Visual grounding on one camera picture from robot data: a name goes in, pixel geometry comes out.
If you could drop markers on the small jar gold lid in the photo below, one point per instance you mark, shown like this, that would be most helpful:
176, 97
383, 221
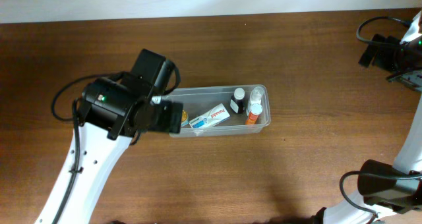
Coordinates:
185, 118

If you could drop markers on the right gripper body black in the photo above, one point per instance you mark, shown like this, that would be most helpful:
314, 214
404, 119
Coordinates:
376, 49

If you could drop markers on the white Panadol box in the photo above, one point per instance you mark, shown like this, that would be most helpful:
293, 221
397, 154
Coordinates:
213, 117

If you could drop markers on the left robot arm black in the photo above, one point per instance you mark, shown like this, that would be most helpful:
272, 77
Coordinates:
110, 116

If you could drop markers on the dark syrup bottle white cap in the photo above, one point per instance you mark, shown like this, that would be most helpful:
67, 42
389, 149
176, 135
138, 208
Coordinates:
237, 101

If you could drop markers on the white lotion bottle clear cap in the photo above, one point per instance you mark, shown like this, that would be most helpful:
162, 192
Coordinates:
255, 98

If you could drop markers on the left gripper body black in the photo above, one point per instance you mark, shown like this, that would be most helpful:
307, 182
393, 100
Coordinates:
169, 117

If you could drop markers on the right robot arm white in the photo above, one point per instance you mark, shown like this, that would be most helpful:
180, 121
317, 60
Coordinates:
378, 190

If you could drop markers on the orange tube white cap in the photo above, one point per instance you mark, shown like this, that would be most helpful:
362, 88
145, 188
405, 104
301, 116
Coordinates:
254, 113

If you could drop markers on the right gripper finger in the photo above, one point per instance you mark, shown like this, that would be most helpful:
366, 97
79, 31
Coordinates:
410, 79
381, 57

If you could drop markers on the clear plastic container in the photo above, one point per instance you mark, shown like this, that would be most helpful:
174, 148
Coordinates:
197, 101

